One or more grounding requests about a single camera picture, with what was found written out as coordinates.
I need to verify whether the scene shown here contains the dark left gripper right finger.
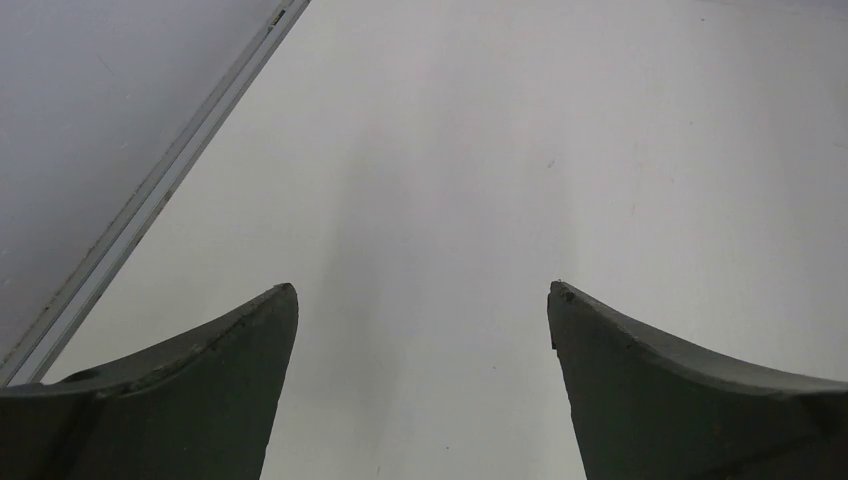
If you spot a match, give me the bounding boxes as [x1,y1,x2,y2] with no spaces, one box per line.
[547,281,847,479]

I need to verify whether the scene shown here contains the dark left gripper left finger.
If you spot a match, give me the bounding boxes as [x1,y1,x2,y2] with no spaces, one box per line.
[1,284,298,479]

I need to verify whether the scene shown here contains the aluminium table edge rail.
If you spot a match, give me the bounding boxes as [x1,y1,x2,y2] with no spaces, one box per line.
[1,1,306,386]

